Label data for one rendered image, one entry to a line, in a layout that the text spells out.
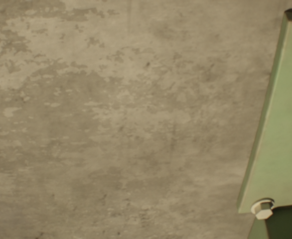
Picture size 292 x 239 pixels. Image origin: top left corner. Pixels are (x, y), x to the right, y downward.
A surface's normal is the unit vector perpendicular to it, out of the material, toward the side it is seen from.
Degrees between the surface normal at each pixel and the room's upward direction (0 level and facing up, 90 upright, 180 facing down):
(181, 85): 0
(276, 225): 90
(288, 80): 0
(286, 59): 0
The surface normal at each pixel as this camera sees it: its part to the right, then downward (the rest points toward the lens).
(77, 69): 0.10, 0.73
